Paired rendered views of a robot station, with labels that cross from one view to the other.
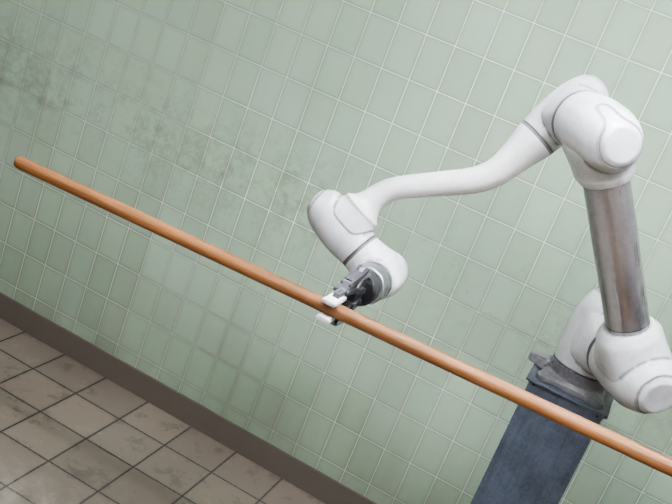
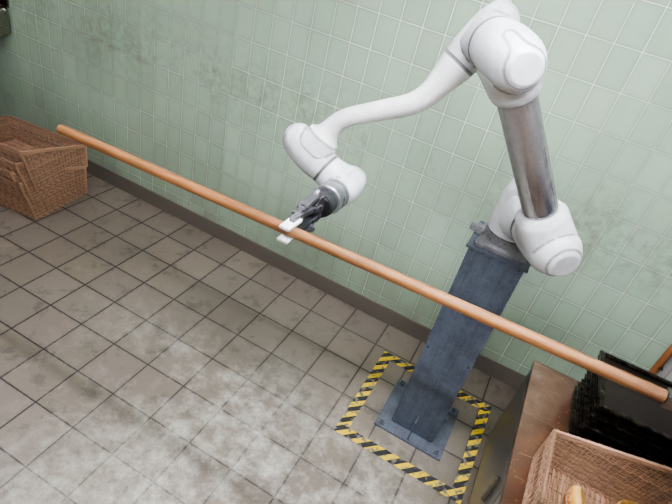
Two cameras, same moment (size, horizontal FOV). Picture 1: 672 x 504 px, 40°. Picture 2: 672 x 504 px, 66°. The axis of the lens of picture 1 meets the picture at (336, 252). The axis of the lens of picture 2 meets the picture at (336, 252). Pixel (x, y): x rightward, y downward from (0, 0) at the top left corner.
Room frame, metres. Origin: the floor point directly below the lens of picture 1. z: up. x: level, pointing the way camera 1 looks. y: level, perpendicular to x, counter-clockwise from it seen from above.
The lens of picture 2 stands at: (0.65, -0.21, 1.89)
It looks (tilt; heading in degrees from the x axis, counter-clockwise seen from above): 34 degrees down; 3
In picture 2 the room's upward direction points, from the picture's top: 15 degrees clockwise
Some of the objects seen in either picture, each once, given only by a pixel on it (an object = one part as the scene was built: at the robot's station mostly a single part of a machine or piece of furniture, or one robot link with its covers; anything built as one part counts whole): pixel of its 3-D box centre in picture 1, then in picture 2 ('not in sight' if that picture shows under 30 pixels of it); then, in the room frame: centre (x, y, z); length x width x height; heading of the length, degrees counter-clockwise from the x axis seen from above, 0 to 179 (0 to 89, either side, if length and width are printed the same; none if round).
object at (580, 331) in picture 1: (601, 330); (523, 206); (2.28, -0.71, 1.17); 0.18 x 0.16 x 0.22; 18
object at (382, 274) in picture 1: (368, 283); (330, 197); (1.97, -0.09, 1.16); 0.09 x 0.06 x 0.09; 74
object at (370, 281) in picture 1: (357, 290); (318, 206); (1.90, -0.07, 1.16); 0.09 x 0.07 x 0.08; 164
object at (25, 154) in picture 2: not in sight; (16, 144); (3.06, 1.82, 0.32); 0.56 x 0.49 x 0.28; 82
